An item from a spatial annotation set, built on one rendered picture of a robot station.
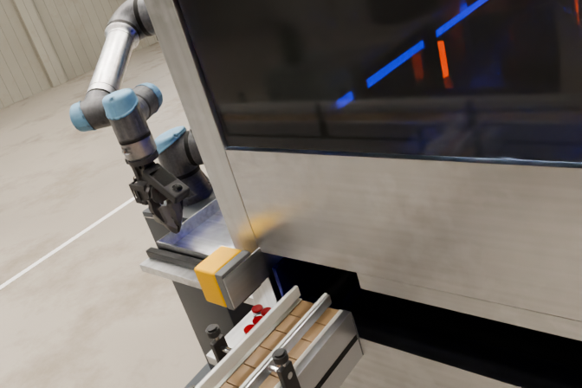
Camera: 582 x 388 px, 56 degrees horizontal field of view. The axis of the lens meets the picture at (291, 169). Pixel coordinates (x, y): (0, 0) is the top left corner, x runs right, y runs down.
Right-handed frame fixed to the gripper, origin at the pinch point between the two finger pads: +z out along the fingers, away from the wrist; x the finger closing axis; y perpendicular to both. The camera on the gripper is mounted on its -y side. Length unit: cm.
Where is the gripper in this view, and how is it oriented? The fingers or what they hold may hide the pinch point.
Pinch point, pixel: (177, 229)
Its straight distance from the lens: 136.4
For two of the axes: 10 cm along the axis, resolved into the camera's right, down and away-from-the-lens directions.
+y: -7.6, -0.6, 6.5
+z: 2.7, 8.8, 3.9
